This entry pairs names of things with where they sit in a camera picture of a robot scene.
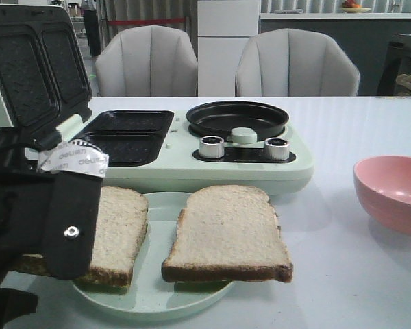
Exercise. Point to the fruit plate on counter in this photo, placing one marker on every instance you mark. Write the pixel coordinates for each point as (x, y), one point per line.
(352, 7)

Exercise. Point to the silver control knob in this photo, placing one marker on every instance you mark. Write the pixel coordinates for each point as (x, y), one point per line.
(276, 149)
(212, 147)

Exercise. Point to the right grey upholstered chair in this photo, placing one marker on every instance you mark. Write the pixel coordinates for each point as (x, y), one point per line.
(295, 63)

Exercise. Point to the person in background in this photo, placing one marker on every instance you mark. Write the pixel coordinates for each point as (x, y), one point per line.
(91, 25)

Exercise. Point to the grey kitchen counter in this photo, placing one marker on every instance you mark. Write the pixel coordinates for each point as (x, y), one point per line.
(363, 37)

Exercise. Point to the left grey upholstered chair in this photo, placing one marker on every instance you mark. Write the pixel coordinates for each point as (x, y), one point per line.
(148, 61)

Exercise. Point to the mint green round plate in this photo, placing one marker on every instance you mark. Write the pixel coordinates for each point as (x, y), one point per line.
(149, 297)

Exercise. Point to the pink plastic bowl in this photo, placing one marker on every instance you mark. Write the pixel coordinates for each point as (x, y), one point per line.
(383, 188)

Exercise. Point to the bread slice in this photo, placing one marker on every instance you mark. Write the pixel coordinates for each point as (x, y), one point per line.
(228, 232)
(120, 232)

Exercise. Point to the left silver control knob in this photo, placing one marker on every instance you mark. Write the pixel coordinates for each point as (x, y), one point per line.
(212, 147)

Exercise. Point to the mint green breakfast maker base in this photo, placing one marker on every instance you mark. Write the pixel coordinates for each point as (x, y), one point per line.
(154, 151)

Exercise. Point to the white refrigerator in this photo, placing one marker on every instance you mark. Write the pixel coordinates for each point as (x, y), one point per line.
(223, 29)

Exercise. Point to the right silver control knob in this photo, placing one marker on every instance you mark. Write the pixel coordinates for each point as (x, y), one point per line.
(276, 149)

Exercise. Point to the grey upholstered chair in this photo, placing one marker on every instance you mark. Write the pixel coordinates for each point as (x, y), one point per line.
(295, 63)
(148, 61)

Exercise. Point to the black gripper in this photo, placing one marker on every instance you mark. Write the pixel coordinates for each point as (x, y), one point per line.
(52, 215)

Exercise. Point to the mint green breakfast maker lid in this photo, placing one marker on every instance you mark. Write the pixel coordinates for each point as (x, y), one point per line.
(44, 88)

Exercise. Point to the red barrier tape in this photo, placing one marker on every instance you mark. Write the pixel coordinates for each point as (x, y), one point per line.
(147, 22)

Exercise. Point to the black round frying pan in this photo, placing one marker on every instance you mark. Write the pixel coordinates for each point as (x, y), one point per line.
(220, 117)

